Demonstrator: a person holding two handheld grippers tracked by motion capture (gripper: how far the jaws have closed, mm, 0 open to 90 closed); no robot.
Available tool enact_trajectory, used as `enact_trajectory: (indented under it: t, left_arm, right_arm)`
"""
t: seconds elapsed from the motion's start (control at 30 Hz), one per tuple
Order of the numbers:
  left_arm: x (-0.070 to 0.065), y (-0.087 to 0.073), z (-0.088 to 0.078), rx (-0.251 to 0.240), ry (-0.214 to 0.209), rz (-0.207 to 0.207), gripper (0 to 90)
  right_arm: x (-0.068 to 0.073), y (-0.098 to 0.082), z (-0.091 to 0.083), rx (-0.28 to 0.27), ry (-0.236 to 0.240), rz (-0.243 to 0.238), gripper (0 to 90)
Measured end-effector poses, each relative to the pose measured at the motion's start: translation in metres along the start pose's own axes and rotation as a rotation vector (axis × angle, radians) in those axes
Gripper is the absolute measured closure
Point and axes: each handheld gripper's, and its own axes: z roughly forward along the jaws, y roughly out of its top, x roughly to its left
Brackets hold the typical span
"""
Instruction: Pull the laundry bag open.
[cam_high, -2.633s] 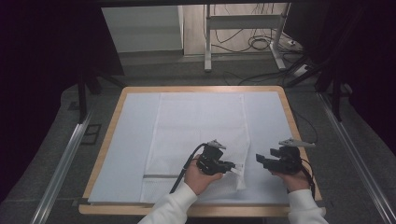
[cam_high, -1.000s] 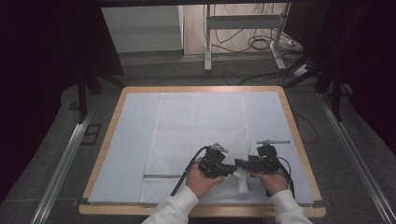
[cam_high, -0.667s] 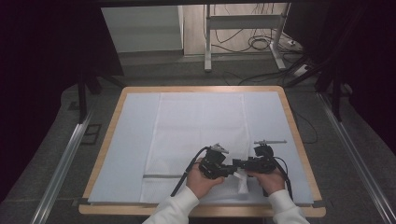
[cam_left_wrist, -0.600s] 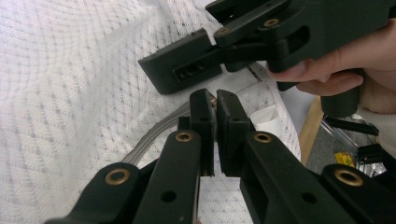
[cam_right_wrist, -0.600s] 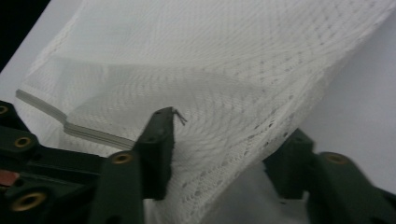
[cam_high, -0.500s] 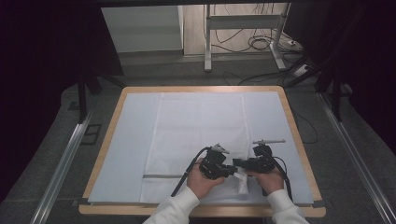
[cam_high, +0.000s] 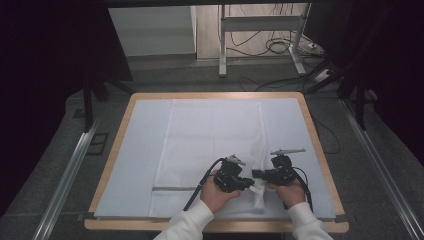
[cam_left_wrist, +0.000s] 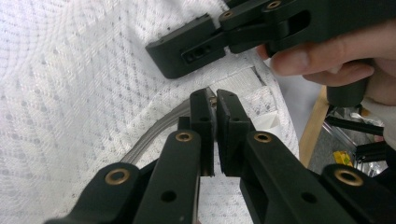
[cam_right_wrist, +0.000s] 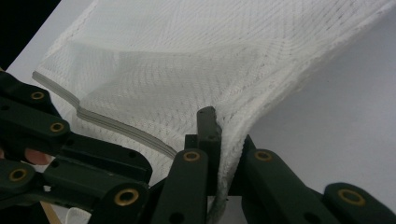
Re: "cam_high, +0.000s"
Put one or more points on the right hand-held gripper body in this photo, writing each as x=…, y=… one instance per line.
x=280, y=173

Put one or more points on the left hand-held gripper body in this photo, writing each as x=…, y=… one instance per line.
x=230, y=176

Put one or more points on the white mesh laundry bag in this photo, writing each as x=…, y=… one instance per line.
x=206, y=140

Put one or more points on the person's right hand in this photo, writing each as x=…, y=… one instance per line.
x=291, y=195

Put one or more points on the person's left hand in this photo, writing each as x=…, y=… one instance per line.
x=215, y=196

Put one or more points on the wooden table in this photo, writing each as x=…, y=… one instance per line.
x=213, y=95

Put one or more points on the white table mat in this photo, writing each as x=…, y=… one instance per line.
x=133, y=150

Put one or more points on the black stand legs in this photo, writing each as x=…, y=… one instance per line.
x=88, y=106
x=360, y=103

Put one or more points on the white power strip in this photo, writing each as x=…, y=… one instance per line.
x=322, y=75

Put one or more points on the black floor plate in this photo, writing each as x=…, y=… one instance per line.
x=97, y=144

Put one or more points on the dark curtain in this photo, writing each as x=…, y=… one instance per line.
x=43, y=83
x=393, y=60

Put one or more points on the grey panel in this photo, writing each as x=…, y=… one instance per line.
x=151, y=30

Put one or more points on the metal floor rail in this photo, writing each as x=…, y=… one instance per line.
x=383, y=173
x=65, y=183

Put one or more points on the white metal desk frame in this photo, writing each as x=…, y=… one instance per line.
x=260, y=23

